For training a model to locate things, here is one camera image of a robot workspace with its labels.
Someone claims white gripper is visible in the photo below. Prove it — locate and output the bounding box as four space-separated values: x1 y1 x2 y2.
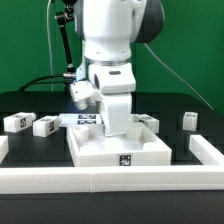
70 63 136 135

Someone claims white square table top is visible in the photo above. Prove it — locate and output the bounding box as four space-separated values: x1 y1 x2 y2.
67 122 172 167

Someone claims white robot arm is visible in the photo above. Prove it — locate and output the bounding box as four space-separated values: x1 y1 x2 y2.
70 0 165 136

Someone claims white marker base plate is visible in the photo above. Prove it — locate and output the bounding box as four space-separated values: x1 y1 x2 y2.
59 113 102 127

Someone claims grey cable right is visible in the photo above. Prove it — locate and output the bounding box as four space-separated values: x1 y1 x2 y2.
143 43 215 111

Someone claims black cable bundle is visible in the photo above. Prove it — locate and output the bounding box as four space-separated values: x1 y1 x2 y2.
17 74 73 92

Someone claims thin white cable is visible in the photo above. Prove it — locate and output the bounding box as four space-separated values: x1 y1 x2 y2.
46 0 56 92

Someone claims white front fence rail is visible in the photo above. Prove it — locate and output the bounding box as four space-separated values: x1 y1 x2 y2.
0 165 224 194

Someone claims white fence rail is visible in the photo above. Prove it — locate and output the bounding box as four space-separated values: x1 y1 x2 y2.
189 135 224 166
0 136 9 164
0 165 224 194

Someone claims white right fence rail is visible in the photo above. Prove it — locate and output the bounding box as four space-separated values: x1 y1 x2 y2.
189 135 224 166

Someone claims white left fence rail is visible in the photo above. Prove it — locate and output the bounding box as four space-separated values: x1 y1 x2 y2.
0 136 9 164

